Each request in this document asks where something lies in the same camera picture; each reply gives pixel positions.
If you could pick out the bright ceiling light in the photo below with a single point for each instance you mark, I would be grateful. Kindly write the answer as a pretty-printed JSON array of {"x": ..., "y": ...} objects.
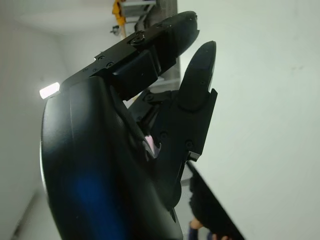
[{"x": 48, "y": 90}]

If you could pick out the yellow background equipment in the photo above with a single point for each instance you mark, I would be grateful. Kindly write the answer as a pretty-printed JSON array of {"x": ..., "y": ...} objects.
[{"x": 118, "y": 12}]

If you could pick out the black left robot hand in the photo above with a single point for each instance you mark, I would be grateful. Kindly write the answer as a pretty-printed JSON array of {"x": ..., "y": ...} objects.
[{"x": 100, "y": 162}]

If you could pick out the person with dark hair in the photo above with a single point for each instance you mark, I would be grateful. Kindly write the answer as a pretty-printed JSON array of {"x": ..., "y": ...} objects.
[{"x": 205, "y": 200}]

